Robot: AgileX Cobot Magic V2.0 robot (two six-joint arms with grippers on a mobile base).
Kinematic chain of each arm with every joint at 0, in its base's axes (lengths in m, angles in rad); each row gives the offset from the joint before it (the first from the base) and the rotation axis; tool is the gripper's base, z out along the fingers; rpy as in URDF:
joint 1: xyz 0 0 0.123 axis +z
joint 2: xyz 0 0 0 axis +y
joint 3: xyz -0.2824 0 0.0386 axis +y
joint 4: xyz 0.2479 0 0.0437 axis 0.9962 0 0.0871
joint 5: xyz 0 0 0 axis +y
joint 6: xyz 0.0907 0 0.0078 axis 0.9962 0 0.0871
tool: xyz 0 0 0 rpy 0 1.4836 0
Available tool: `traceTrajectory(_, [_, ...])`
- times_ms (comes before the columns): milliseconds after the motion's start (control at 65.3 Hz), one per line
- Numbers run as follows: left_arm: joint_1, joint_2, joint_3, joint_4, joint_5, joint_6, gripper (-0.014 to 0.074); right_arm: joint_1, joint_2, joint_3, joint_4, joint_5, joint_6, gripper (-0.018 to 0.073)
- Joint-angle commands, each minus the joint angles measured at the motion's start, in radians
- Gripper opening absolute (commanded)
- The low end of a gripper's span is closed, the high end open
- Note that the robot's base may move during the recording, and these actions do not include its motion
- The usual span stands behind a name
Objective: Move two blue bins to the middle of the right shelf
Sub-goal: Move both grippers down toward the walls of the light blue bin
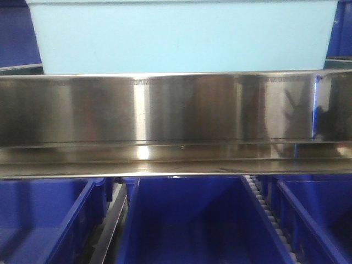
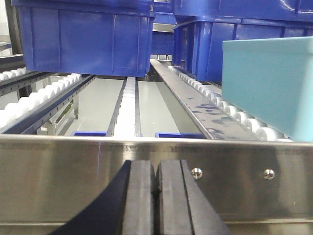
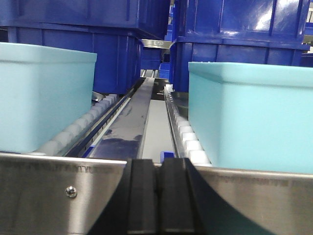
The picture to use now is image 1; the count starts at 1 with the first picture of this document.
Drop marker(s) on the white roller track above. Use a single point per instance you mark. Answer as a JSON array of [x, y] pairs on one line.
[[274, 222]]

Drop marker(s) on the dark blue bin upper left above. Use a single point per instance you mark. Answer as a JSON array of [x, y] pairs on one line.
[[18, 41]]

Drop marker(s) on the dark blue bin lower right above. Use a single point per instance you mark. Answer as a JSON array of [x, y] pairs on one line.
[[315, 215]]

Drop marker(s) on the dark blue bin upper right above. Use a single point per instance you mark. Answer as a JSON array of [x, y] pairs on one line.
[[340, 39]]

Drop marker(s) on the light blue plastic bin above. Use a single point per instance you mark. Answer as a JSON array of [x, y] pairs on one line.
[[92, 37]]

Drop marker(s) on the dark blue bin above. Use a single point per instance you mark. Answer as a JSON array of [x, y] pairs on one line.
[[50, 220], [340, 39], [315, 215], [18, 41], [198, 220]]

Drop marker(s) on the dark blue bin lower left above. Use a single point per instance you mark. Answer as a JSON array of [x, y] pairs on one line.
[[50, 220]]

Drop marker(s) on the metal shelf divider rail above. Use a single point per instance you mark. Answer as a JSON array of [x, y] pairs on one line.
[[106, 248]]

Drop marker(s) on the dark blue bin lower middle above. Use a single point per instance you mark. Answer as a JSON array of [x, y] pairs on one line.
[[198, 220]]

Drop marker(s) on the stainless steel shelf front rail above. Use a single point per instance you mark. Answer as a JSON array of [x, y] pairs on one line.
[[115, 125]]

